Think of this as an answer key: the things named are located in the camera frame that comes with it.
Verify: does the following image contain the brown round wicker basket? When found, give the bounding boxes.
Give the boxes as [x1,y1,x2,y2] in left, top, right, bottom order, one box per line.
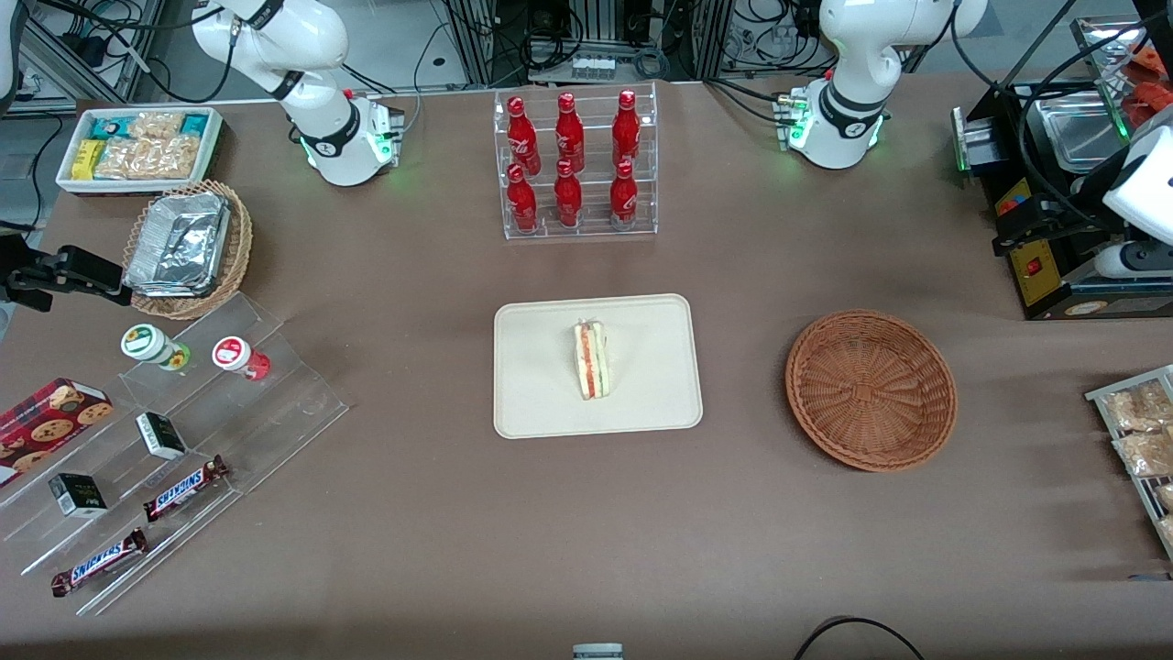
[784,310,959,473]

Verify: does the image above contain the white rectangular snack bin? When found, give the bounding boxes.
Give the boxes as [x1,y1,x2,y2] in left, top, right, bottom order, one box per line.
[56,106,225,196]

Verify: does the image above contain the red lid yogurt cup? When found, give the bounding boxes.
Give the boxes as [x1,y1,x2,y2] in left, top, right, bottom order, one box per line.
[212,335,272,382]

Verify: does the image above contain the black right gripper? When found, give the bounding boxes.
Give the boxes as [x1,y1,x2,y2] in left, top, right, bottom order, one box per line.
[0,235,135,314]

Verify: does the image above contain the red plaid cookie box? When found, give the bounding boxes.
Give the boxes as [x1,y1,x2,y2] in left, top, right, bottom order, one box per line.
[0,377,114,485]

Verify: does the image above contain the stack of foil containers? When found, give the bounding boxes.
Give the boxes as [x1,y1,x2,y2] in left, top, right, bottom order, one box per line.
[125,192,231,297]

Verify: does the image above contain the Snickers chocolate bar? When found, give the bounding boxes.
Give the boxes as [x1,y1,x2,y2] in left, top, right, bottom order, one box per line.
[50,528,148,598]
[143,456,230,523]

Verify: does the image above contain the orange red food pieces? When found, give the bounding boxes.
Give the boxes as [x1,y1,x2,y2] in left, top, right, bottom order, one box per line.
[1129,44,1173,113]

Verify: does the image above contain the clear cracker bag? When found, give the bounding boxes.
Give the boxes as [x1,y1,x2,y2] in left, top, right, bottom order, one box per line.
[131,110,187,142]
[94,135,202,182]

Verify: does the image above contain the clear acrylic bottle rack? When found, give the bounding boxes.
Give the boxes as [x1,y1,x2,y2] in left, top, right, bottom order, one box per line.
[494,82,659,242]

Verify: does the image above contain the yellow snack bar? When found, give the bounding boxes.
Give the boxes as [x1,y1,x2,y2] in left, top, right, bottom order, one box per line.
[71,138,108,182]

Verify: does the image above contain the steel tray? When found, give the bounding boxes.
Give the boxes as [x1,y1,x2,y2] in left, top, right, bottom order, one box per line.
[1069,16,1173,85]

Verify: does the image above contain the cream plastic serving tray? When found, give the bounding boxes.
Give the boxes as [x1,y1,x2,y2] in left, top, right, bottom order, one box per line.
[493,293,705,440]

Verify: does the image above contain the clear acrylic stepped stand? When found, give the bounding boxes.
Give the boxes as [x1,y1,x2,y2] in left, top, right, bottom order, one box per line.
[0,292,350,617]

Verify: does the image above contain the grey wire rack tray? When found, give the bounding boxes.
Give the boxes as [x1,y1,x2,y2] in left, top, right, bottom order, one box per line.
[1085,364,1173,562]

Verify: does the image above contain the red cola bottle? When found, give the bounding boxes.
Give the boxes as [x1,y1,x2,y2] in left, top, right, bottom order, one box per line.
[507,95,542,173]
[611,89,642,168]
[554,92,587,171]
[608,159,640,229]
[554,159,585,229]
[506,163,540,233]

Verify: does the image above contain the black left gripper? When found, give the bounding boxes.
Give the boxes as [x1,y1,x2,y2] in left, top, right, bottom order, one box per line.
[992,188,1121,259]

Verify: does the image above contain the triangle sandwich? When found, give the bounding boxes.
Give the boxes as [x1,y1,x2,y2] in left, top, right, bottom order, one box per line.
[573,317,613,402]

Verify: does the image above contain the black food warmer machine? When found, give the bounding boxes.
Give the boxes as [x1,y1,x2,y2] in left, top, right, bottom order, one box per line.
[951,77,1173,323]

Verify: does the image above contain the green lid yogurt cup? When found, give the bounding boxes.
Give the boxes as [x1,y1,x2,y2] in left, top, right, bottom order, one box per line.
[120,324,192,372]

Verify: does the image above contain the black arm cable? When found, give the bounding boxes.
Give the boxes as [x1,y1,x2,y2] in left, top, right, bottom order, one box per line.
[944,0,1173,230]
[35,0,241,105]

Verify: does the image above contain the light tan wicker basket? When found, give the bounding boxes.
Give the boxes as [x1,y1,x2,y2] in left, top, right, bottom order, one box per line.
[123,180,254,321]

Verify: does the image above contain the small black carton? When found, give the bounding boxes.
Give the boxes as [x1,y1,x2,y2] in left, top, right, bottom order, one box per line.
[48,472,109,519]
[135,412,188,461]

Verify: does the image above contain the steel food pan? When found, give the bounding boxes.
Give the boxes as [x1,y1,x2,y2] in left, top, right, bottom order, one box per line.
[1029,90,1135,173]

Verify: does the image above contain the black looped cable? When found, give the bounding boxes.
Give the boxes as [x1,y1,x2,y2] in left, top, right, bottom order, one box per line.
[792,615,927,660]

